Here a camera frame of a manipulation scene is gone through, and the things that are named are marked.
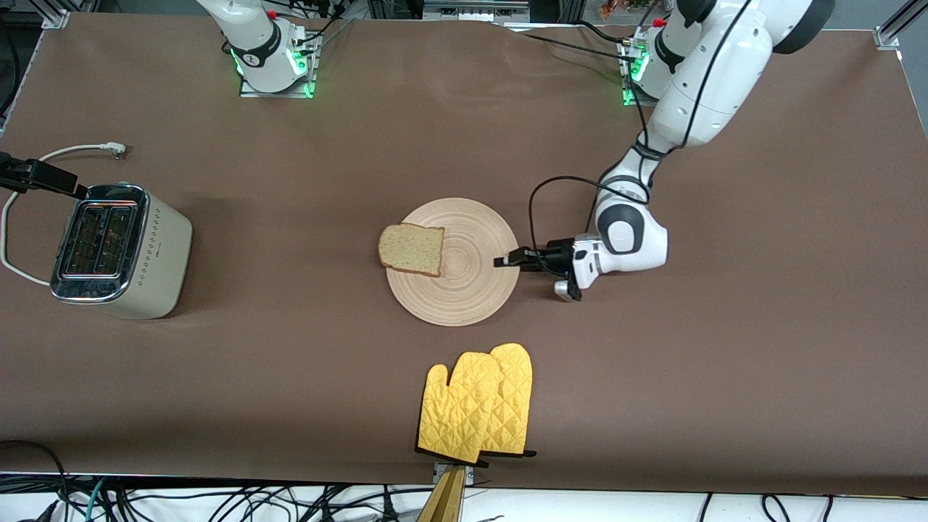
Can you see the brown table cover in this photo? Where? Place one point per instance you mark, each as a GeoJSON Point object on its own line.
{"type": "Point", "coordinates": [217, 377]}

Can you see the slice of brown bread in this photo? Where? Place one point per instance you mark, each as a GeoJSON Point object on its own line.
{"type": "Point", "coordinates": [412, 250]}

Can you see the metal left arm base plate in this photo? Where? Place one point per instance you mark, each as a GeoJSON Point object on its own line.
{"type": "Point", "coordinates": [629, 98]}

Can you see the yellow quilted oven mitt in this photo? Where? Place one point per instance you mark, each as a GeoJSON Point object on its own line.
{"type": "Point", "coordinates": [516, 391]}
{"type": "Point", "coordinates": [457, 413]}

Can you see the wooden stick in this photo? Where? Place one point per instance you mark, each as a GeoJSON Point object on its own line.
{"type": "Point", "coordinates": [446, 500]}

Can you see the cream and chrome toaster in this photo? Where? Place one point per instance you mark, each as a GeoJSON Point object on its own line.
{"type": "Point", "coordinates": [156, 254]}

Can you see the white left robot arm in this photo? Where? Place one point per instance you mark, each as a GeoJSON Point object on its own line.
{"type": "Point", "coordinates": [718, 72]}

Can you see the round wooden plate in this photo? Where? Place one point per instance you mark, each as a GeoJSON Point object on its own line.
{"type": "Point", "coordinates": [471, 283]}

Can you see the grey background equipment box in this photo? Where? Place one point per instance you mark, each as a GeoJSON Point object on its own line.
{"type": "Point", "coordinates": [475, 9]}

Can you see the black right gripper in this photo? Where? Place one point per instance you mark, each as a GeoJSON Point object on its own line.
{"type": "Point", "coordinates": [9, 163]}

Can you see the small metal bracket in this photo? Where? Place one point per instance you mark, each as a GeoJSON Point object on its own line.
{"type": "Point", "coordinates": [471, 475]}

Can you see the aluminium frame profile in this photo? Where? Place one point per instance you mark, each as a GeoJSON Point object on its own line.
{"type": "Point", "coordinates": [895, 29]}
{"type": "Point", "coordinates": [69, 11]}

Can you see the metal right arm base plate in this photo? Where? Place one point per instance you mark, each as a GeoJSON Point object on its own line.
{"type": "Point", "coordinates": [250, 92]}

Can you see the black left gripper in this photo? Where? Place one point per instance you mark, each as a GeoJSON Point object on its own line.
{"type": "Point", "coordinates": [557, 255]}

